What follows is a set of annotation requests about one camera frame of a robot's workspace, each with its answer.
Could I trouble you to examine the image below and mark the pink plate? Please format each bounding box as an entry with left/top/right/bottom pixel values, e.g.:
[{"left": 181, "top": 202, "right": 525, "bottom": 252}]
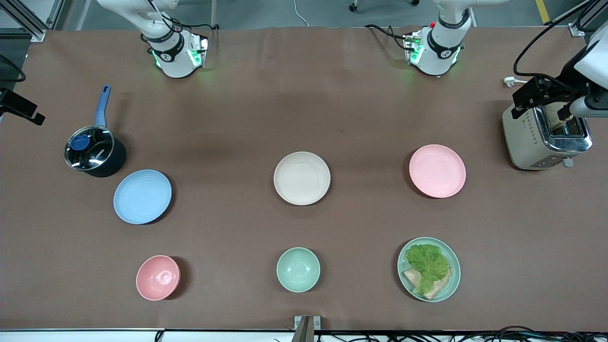
[{"left": 409, "top": 144, "right": 467, "bottom": 199}]

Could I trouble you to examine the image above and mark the blue plate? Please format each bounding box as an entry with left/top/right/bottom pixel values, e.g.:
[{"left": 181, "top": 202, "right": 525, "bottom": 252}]
[{"left": 113, "top": 170, "right": 172, "bottom": 225}]

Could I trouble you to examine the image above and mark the toast slice in toaster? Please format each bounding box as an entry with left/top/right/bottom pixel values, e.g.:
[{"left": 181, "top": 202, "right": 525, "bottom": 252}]
[{"left": 544, "top": 102, "right": 576, "bottom": 133}]

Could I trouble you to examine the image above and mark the silver toaster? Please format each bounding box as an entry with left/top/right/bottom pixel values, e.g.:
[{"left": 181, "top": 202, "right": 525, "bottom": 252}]
[{"left": 502, "top": 102, "right": 593, "bottom": 171}]

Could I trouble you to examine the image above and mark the glass lid with blue knob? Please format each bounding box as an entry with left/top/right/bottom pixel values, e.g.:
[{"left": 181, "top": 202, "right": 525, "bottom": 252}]
[{"left": 65, "top": 125, "right": 115, "bottom": 171}]

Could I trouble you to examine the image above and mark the green lettuce leaf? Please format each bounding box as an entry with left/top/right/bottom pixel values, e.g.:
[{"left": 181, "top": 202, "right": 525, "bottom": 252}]
[{"left": 405, "top": 244, "right": 450, "bottom": 295}]

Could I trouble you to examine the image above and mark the green plate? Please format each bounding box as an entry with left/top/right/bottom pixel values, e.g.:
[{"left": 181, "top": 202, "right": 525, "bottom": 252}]
[{"left": 398, "top": 237, "right": 461, "bottom": 303}]

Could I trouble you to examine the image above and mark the brown bread slice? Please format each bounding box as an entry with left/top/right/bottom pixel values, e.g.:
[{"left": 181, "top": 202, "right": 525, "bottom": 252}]
[{"left": 403, "top": 268, "right": 452, "bottom": 300}]

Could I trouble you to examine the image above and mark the pink bowl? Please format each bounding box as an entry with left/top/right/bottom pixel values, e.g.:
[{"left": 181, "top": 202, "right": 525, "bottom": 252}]
[{"left": 136, "top": 255, "right": 181, "bottom": 301}]

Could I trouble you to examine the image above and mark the beige plate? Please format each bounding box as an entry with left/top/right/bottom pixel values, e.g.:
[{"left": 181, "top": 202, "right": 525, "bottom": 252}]
[{"left": 274, "top": 152, "right": 331, "bottom": 206}]

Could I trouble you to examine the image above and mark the green bowl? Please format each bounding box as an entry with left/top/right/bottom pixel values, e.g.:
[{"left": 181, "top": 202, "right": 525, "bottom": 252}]
[{"left": 276, "top": 247, "right": 321, "bottom": 293}]

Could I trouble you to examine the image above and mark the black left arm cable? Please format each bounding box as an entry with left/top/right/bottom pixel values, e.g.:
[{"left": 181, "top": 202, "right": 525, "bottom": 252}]
[{"left": 513, "top": 0, "right": 601, "bottom": 79}]

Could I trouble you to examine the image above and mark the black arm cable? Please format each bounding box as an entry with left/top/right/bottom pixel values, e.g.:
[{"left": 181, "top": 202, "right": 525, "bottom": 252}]
[
  {"left": 513, "top": 0, "right": 601, "bottom": 79},
  {"left": 140, "top": 0, "right": 219, "bottom": 43}
]

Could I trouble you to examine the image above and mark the black saucepan with blue handle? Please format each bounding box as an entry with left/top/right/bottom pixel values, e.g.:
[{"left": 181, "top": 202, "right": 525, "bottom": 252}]
[{"left": 65, "top": 85, "right": 127, "bottom": 179}]

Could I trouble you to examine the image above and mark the aluminium frame profile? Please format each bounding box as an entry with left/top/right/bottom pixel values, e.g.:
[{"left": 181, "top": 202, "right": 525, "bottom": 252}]
[
  {"left": 551, "top": 0, "right": 608, "bottom": 38},
  {"left": 0, "top": 0, "right": 65, "bottom": 42}
]

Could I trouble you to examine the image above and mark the black base cable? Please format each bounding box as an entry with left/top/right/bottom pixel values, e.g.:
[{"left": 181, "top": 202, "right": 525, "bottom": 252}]
[{"left": 365, "top": 24, "right": 411, "bottom": 52}]

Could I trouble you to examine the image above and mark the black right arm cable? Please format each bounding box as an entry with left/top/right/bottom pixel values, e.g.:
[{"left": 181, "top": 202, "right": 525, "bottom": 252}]
[{"left": 140, "top": 0, "right": 219, "bottom": 43}]

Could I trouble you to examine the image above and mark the black cable bundle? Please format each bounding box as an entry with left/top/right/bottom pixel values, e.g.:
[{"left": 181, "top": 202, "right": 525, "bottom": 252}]
[{"left": 273, "top": 325, "right": 608, "bottom": 342}]

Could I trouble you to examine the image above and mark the white floor cable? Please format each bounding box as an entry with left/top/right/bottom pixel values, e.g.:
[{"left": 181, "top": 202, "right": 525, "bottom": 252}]
[{"left": 293, "top": 0, "right": 310, "bottom": 28}]

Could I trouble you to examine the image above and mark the metal table edge bracket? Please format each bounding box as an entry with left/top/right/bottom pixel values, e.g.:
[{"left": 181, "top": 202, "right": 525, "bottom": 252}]
[{"left": 292, "top": 315, "right": 322, "bottom": 342}]

